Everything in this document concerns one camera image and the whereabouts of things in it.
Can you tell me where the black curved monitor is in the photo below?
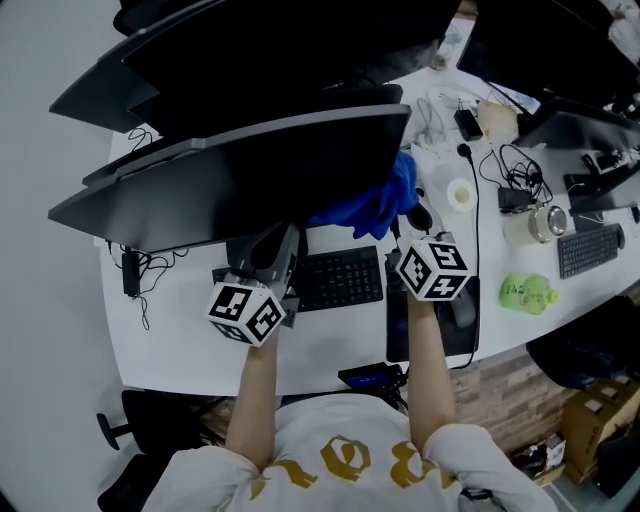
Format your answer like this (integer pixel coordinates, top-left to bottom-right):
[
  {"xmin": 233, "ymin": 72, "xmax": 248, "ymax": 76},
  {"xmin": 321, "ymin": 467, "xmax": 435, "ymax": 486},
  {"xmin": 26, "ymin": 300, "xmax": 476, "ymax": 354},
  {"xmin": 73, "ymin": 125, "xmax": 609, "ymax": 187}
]
[{"xmin": 47, "ymin": 83, "xmax": 414, "ymax": 254}]

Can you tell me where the person's white printed shirt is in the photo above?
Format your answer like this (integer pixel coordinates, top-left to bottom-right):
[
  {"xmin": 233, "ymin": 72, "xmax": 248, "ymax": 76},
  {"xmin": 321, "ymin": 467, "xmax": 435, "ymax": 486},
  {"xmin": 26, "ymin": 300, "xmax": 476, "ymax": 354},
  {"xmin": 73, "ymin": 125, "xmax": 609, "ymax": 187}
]
[{"xmin": 142, "ymin": 392, "xmax": 559, "ymax": 512}]

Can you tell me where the black backpack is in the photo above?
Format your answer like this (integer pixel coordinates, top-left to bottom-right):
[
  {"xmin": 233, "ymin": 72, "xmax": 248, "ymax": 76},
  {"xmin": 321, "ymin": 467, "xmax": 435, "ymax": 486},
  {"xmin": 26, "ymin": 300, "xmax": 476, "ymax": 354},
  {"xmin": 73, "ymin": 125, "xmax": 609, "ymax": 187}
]
[{"xmin": 525, "ymin": 294, "xmax": 640, "ymax": 391}]

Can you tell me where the green plastic bottle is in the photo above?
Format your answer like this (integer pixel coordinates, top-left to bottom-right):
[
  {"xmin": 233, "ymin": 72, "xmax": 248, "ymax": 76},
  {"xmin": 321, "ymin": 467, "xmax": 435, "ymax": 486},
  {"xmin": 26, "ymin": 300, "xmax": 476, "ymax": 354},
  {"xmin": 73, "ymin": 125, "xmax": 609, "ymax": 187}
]
[{"xmin": 499, "ymin": 272, "xmax": 561, "ymax": 317}]

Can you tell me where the tangled black adapter cable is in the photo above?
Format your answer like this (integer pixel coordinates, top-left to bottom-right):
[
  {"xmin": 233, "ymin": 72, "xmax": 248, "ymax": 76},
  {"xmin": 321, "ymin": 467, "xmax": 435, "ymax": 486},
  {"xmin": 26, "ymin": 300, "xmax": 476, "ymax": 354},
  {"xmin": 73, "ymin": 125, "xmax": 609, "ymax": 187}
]
[{"xmin": 104, "ymin": 239, "xmax": 191, "ymax": 331}]

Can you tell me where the person's right forearm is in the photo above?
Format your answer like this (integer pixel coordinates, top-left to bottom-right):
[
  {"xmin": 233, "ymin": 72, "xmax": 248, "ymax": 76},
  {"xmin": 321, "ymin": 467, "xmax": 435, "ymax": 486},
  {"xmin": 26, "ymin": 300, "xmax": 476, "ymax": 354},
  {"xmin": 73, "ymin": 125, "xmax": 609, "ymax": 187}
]
[{"xmin": 407, "ymin": 294, "xmax": 457, "ymax": 446}]

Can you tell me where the blue cloth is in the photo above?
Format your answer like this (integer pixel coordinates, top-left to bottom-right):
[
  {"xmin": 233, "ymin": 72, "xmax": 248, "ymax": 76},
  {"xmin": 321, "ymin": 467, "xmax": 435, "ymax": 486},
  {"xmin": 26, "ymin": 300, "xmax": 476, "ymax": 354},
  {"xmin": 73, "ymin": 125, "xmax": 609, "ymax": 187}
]
[{"xmin": 307, "ymin": 149, "xmax": 421, "ymax": 241}]

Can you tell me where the small black adapter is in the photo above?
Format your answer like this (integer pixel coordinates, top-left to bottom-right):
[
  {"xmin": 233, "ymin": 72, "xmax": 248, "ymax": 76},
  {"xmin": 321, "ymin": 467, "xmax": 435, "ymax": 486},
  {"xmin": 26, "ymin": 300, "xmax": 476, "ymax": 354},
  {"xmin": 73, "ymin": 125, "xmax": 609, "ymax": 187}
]
[{"xmin": 497, "ymin": 187, "xmax": 534, "ymax": 214}]

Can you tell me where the brown cardboard box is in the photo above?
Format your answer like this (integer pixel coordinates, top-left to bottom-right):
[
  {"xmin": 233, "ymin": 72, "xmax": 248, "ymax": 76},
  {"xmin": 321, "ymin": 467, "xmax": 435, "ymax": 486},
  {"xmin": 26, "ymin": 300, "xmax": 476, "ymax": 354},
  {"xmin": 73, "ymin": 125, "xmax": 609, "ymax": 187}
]
[{"xmin": 558, "ymin": 374, "xmax": 640, "ymax": 484}]

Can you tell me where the large black keyboard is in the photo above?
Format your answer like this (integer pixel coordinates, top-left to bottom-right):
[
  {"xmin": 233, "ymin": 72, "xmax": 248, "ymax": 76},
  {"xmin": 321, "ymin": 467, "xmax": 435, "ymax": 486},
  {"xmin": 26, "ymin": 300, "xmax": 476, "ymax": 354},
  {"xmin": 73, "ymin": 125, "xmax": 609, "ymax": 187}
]
[{"xmin": 212, "ymin": 244, "xmax": 385, "ymax": 314}]

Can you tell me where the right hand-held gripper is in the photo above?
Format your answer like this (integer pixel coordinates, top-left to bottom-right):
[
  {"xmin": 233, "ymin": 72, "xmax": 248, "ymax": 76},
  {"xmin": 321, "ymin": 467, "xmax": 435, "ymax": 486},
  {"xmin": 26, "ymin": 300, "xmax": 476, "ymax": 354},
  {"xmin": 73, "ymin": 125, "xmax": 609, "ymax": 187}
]
[{"xmin": 384, "ymin": 197, "xmax": 471, "ymax": 303}]

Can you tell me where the long black power adapter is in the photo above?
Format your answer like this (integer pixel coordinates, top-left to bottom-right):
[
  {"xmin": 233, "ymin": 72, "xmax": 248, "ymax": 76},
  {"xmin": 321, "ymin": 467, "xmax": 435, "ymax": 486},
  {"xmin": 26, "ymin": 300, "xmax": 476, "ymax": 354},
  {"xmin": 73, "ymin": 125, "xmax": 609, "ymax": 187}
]
[{"xmin": 121, "ymin": 251, "xmax": 142, "ymax": 297}]

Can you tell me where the person's left forearm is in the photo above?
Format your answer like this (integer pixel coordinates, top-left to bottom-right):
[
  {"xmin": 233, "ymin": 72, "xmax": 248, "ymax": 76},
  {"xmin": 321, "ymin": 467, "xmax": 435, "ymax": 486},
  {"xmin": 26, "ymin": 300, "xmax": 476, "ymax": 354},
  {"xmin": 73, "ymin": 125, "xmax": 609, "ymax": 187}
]
[{"xmin": 224, "ymin": 334, "xmax": 281, "ymax": 474}]

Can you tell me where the black device with blue screen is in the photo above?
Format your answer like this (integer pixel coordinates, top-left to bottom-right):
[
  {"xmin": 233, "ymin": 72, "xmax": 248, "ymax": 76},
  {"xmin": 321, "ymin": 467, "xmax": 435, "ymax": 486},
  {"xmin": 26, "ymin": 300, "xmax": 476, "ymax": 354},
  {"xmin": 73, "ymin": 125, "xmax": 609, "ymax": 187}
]
[{"xmin": 338, "ymin": 363, "xmax": 404, "ymax": 390}]

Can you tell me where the black office chair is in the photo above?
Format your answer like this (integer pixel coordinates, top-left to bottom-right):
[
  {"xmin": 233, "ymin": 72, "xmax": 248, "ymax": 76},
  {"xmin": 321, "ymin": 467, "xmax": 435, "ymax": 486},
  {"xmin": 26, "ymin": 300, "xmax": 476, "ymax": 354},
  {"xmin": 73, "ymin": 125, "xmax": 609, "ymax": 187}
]
[{"xmin": 96, "ymin": 389, "xmax": 226, "ymax": 512}]

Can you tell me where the black cable loop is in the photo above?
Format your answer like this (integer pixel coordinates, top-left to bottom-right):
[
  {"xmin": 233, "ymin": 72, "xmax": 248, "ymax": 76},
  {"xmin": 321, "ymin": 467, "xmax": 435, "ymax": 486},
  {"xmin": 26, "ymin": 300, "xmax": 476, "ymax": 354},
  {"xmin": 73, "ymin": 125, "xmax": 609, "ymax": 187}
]
[{"xmin": 127, "ymin": 127, "xmax": 154, "ymax": 156}]

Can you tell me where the small black keyboard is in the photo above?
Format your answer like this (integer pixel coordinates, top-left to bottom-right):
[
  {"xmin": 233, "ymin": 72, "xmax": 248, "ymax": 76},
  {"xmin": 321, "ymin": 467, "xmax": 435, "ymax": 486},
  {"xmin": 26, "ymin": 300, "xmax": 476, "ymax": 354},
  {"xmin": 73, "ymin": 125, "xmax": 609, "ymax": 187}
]
[{"xmin": 557, "ymin": 223, "xmax": 626, "ymax": 280}]

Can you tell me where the black wall charger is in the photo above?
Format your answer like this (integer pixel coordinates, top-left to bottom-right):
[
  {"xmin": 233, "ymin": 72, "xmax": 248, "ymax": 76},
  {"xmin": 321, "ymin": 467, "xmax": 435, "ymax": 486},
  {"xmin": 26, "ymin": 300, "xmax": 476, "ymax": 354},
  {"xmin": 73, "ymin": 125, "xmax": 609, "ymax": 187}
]
[{"xmin": 453, "ymin": 108, "xmax": 484, "ymax": 142}]

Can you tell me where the white jar with metal lid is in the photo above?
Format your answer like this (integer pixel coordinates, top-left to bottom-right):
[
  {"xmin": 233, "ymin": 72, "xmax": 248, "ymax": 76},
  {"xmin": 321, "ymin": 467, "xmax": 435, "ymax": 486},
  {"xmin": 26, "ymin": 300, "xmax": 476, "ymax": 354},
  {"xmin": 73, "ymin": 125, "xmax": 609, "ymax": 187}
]
[{"xmin": 507, "ymin": 203, "xmax": 570, "ymax": 246}]

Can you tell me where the beige pouch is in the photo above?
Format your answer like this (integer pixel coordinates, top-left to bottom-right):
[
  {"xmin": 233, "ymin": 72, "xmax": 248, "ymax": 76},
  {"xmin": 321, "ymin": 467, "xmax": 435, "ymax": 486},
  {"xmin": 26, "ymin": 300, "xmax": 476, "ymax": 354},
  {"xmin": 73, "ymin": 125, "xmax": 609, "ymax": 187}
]
[{"xmin": 477, "ymin": 99, "xmax": 519, "ymax": 146}]

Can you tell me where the bundle of thin black cables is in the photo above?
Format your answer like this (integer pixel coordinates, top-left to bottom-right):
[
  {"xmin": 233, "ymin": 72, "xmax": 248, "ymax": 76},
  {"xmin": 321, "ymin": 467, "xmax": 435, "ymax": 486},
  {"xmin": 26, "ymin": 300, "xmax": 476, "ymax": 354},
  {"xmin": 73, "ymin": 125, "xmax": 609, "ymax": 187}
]
[{"xmin": 478, "ymin": 144, "xmax": 554, "ymax": 206}]

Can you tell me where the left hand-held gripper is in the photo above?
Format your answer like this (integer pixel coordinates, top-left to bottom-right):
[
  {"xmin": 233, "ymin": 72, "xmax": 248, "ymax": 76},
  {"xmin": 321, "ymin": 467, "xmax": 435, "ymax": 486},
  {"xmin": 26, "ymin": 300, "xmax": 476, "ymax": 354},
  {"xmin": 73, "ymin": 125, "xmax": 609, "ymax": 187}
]
[{"xmin": 207, "ymin": 223, "xmax": 301, "ymax": 349}]

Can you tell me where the white tape roll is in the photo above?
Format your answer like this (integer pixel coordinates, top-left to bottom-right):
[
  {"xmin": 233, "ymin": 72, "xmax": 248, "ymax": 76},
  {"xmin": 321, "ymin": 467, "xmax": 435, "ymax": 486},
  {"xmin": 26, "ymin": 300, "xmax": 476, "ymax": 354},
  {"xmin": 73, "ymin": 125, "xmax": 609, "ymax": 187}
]
[{"xmin": 446, "ymin": 178, "xmax": 475, "ymax": 212}]

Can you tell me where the long black power cable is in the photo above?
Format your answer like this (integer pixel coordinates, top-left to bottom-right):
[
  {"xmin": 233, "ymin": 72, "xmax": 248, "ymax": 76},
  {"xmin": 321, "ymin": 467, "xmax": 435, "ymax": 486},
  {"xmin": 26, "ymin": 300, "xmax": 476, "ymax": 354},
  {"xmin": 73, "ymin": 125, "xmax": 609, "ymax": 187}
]
[{"xmin": 449, "ymin": 143, "xmax": 482, "ymax": 370}]

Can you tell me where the black mouse pad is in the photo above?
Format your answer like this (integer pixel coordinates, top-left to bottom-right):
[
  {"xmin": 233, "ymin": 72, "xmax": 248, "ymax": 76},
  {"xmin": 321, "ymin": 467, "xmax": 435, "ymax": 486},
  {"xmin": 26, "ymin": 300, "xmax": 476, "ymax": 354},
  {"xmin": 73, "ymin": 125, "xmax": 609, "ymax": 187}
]
[{"xmin": 385, "ymin": 272, "xmax": 481, "ymax": 364}]

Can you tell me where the grey computer mouse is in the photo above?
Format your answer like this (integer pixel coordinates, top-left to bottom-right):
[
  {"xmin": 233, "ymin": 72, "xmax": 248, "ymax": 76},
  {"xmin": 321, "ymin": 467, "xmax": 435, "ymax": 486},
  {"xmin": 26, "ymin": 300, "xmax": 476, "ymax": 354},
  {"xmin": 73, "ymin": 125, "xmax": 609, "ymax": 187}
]
[{"xmin": 449, "ymin": 287, "xmax": 476, "ymax": 329}]

